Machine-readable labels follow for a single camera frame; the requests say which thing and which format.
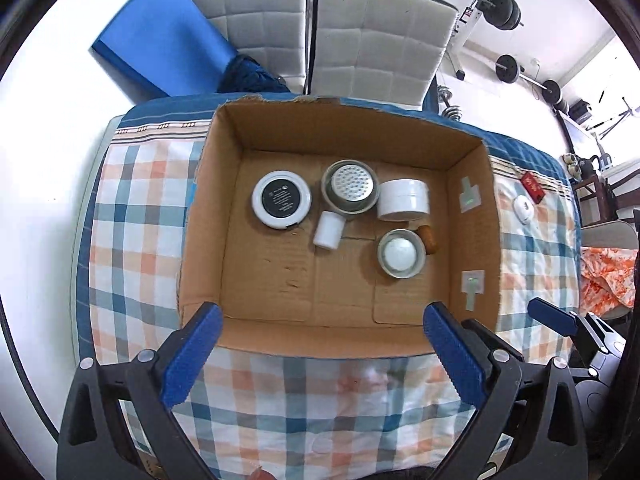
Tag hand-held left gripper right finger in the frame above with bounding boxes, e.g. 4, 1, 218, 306
422, 301, 591, 480

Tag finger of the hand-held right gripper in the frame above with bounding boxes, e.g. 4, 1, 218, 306
462, 318, 525, 361
527, 297, 580, 337

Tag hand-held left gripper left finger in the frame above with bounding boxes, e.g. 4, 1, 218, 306
56, 301, 224, 480

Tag metal cup with white inside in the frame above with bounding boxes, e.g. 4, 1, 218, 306
377, 229, 427, 279

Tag cardboard box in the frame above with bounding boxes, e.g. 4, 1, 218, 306
178, 95, 502, 359

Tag small brown round object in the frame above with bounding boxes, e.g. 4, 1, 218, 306
419, 225, 439, 256

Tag white tape roll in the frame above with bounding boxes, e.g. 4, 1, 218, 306
376, 178, 432, 222

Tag small white cylinder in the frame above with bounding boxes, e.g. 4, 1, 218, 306
313, 210, 346, 250

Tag round black and white container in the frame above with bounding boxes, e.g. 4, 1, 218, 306
251, 171, 312, 231

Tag round tin with perforated lid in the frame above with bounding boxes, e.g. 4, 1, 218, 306
320, 160, 381, 217

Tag orange patterned cloth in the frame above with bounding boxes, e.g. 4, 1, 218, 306
580, 246, 640, 308

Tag grey chair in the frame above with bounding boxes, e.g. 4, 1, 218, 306
580, 220, 640, 321

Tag small red box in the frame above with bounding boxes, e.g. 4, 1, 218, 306
520, 172, 547, 203

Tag pair of shoes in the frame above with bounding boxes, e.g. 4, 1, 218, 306
562, 152, 588, 178

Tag exercise machine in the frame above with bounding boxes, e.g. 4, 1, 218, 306
585, 92, 640, 136

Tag chrome dumbbells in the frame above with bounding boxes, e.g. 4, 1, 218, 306
436, 86, 462, 122

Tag small barbell with black plates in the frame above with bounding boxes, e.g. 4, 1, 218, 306
495, 54, 562, 103

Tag dark blue knitted cloth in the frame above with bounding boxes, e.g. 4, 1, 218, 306
217, 54, 291, 95

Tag white barbell rack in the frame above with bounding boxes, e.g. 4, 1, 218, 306
447, 0, 511, 81

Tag white cushioned chair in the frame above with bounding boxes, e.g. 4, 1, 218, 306
190, 0, 311, 92
305, 0, 460, 111

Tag blue foam mat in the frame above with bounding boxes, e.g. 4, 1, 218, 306
91, 0, 238, 98

